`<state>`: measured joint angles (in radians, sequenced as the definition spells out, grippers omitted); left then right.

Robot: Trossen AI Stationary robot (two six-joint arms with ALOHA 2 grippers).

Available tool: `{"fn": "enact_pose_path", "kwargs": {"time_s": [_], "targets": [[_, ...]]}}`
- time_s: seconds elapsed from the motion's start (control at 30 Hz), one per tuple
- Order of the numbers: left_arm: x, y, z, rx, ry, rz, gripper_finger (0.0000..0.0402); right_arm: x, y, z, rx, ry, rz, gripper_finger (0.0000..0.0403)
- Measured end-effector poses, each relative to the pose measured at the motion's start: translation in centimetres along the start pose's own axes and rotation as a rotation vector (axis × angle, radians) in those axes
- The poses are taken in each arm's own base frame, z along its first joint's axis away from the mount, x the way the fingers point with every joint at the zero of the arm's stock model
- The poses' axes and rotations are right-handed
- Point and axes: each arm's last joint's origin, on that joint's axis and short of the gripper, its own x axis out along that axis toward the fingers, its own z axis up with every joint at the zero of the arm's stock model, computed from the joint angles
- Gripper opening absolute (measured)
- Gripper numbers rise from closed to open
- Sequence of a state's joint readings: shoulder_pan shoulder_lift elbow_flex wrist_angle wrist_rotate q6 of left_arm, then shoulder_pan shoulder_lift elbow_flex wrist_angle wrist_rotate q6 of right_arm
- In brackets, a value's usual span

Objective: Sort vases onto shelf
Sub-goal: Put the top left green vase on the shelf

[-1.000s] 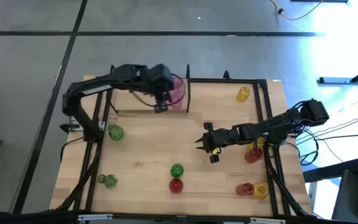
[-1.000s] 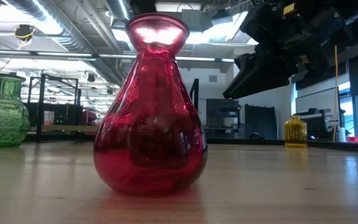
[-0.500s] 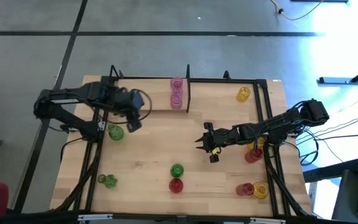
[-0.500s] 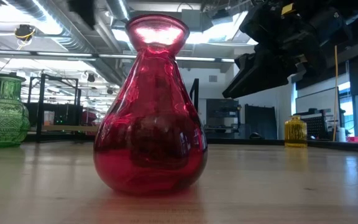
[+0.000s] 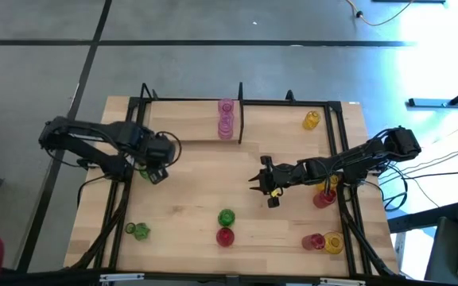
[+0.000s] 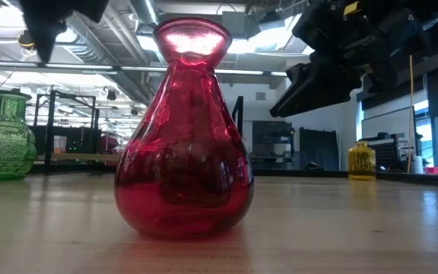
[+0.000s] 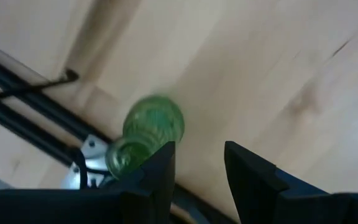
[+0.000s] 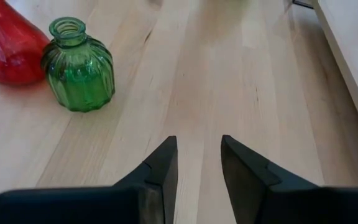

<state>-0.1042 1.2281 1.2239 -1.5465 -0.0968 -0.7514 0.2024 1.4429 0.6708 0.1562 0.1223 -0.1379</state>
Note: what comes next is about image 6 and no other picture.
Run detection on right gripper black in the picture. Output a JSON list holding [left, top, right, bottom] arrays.
[[269, 0, 431, 119]]

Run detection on orange white box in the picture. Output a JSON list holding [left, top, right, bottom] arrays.
[[53, 135, 68, 154]]

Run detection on black yellow ceiling reel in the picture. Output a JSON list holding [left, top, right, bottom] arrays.
[[17, 30, 37, 51]]

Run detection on black metal wood shelf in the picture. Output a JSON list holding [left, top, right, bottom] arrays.
[[32, 89, 245, 177]]

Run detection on black metal rack shelf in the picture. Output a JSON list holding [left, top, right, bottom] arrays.
[[28, 124, 103, 155]]

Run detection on long light bar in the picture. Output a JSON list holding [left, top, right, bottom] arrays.
[[0, 59, 289, 78]]

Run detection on tall green glass vase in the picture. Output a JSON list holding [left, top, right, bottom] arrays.
[[0, 88, 38, 181]]

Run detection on black pegboard rack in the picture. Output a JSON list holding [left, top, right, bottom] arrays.
[[362, 132, 414, 172]]

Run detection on large red bulbous glass vase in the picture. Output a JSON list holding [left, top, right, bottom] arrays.
[[113, 17, 255, 241]]

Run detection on yellow vertical pole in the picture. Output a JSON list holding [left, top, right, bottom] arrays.
[[408, 55, 415, 174]]

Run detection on small yellow textured glass vase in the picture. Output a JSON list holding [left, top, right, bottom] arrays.
[[348, 140, 377, 181]]

